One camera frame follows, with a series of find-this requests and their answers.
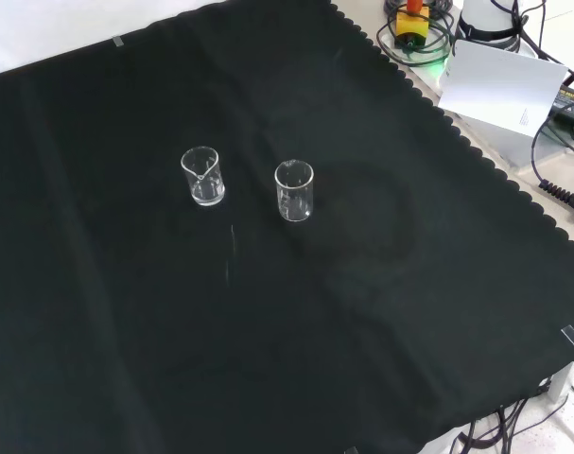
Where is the clear glass beaker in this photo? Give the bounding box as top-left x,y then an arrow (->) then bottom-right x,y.
273,159 -> 315,223
180,146 -> 227,208

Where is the glass rod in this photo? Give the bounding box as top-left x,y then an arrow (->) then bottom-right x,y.
224,224 -> 236,288

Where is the black cloth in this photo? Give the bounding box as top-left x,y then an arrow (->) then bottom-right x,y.
0,0 -> 574,454

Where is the yellow stop button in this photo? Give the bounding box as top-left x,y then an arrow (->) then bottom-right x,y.
393,0 -> 431,50

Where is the pale board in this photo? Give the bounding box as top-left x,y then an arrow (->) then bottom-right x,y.
437,39 -> 569,139

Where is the black power adapter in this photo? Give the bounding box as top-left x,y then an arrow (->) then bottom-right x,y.
550,83 -> 574,125

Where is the black cable with ribbed connector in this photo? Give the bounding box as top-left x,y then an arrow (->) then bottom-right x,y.
531,101 -> 574,207

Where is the black cable bundle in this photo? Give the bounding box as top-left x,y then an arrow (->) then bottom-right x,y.
449,396 -> 571,454

